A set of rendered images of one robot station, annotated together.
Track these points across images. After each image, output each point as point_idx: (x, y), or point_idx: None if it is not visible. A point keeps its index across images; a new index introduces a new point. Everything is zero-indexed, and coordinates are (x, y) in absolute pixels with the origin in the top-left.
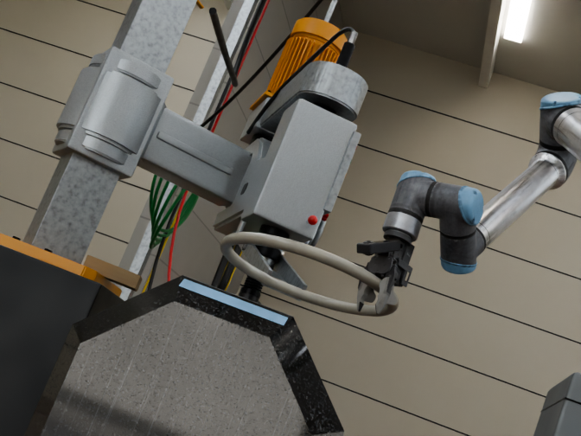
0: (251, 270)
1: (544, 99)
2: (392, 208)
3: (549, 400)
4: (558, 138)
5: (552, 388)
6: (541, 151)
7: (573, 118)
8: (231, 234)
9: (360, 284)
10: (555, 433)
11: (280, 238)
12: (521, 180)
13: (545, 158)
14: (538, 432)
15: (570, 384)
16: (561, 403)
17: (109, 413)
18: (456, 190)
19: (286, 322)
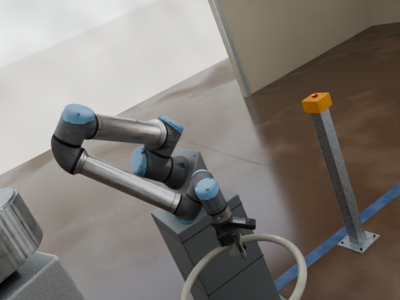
0: None
1: (88, 115)
2: (226, 205)
3: (197, 228)
4: (99, 135)
5: (191, 226)
6: (81, 151)
7: (104, 118)
8: (304, 280)
9: (242, 248)
10: (246, 213)
11: (295, 246)
12: (119, 168)
13: (87, 153)
14: (202, 241)
15: (239, 198)
16: (238, 206)
17: None
18: (211, 174)
19: None
